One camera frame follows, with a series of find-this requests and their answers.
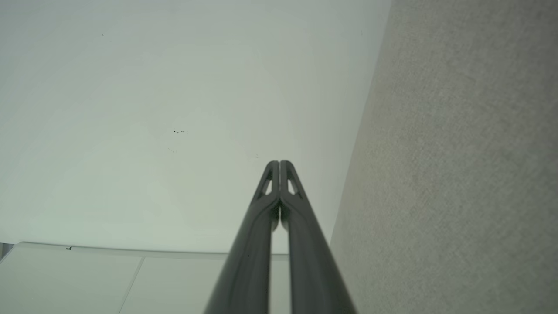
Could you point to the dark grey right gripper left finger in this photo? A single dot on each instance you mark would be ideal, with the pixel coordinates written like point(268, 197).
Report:
point(248, 261)

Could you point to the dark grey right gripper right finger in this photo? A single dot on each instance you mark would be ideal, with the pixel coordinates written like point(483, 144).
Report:
point(314, 261)

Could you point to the grey fabric sofa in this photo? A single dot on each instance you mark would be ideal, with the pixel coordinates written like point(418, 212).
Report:
point(457, 174)

